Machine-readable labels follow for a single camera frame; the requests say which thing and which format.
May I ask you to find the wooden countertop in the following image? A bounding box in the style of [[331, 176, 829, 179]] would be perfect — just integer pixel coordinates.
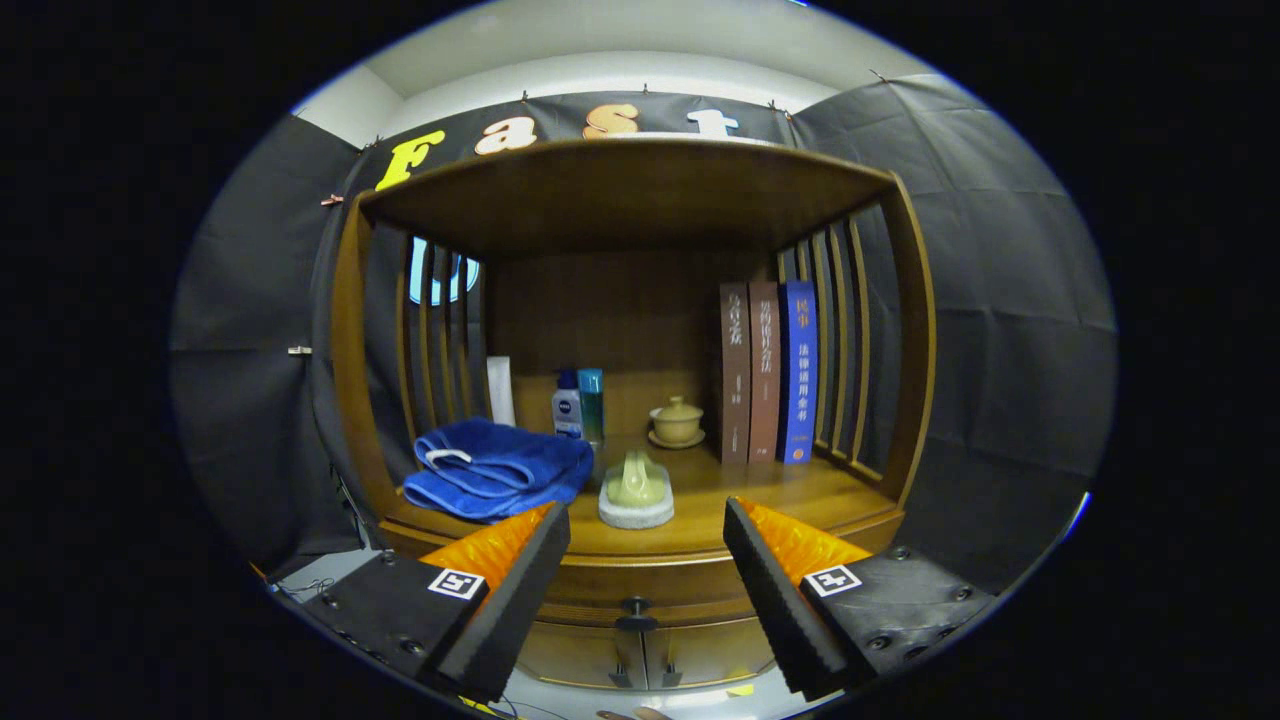
[[385, 435, 906, 571]]

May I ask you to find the blue book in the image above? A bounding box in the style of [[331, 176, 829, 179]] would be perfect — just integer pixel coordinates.
[[778, 281, 819, 465]]

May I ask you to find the reddish brown book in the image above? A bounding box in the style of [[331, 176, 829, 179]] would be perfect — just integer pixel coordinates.
[[748, 281, 783, 464]]

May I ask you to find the wooden cabinet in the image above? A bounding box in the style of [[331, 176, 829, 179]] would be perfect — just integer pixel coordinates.
[[330, 137, 938, 693]]

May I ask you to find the folded blue towel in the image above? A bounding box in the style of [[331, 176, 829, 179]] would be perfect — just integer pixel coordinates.
[[402, 417, 595, 524]]

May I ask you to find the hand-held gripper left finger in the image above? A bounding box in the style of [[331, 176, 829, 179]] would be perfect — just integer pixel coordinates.
[[285, 500, 573, 704]]

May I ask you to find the white bottle with blue cap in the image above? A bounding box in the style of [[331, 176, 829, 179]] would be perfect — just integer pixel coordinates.
[[552, 370, 584, 439]]

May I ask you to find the white tube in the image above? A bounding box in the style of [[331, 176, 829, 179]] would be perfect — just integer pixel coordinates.
[[486, 356, 517, 428]]

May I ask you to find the beige lidded tea cup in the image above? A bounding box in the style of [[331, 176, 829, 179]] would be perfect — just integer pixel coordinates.
[[648, 396, 706, 449]]

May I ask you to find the wooden cabinet door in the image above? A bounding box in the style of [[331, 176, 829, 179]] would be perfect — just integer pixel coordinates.
[[515, 625, 641, 691], [640, 618, 776, 691]]

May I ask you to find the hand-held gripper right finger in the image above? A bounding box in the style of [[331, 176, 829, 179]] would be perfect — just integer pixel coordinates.
[[722, 497, 1001, 703]]

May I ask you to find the clear blue bottle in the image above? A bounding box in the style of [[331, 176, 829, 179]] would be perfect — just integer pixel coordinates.
[[578, 368, 606, 446]]

